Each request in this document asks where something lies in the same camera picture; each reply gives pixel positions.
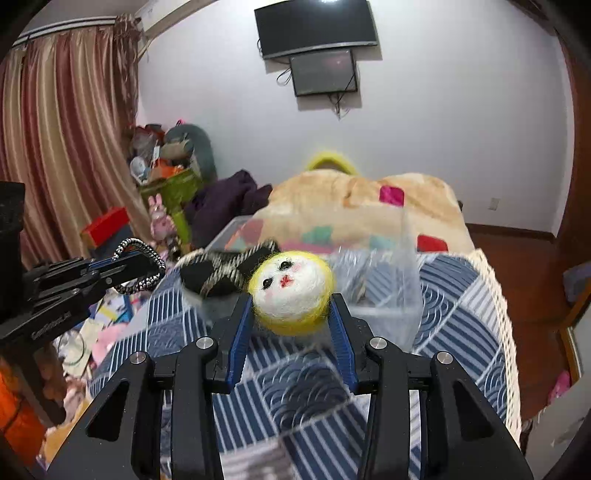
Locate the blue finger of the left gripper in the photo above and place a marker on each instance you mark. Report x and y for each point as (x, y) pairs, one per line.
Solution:
(129, 264)

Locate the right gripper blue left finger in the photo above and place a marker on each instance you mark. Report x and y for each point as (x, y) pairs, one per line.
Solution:
(237, 339)

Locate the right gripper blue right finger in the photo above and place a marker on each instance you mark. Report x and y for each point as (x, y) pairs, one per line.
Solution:
(340, 324)

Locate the yellow white felt face ball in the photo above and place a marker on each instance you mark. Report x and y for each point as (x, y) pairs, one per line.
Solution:
(290, 293)

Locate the black hat with chain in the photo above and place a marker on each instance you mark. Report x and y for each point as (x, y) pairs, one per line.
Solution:
(220, 273)

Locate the pink rabbit toy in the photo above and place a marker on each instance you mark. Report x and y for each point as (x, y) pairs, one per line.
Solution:
(161, 224)

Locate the red box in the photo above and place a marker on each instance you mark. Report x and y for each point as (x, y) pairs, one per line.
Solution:
(104, 227)

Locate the green storage box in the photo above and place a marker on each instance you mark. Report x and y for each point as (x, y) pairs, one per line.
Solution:
(175, 191)

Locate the blue white patterned bedspread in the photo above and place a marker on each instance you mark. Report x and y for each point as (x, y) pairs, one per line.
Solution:
(290, 417)

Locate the beige fleece blanket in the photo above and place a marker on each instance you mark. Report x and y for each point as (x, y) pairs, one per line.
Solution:
(427, 203)

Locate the dark purple clothing pile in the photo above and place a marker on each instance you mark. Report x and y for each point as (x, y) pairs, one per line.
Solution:
(216, 204)

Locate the grey green plush dinosaur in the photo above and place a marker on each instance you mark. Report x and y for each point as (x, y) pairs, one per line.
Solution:
(189, 146)

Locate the yellow plush hoop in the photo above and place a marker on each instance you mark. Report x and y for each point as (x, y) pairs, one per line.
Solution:
(331, 160)

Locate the striped brown curtain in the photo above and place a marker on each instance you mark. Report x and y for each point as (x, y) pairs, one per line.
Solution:
(68, 107)

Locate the white air conditioner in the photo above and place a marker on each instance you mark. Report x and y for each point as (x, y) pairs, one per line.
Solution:
(157, 16)

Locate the small black wall monitor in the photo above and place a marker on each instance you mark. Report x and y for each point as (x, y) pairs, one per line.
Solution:
(324, 72)

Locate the wall mounted black television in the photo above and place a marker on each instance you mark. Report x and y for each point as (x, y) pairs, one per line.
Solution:
(292, 27)

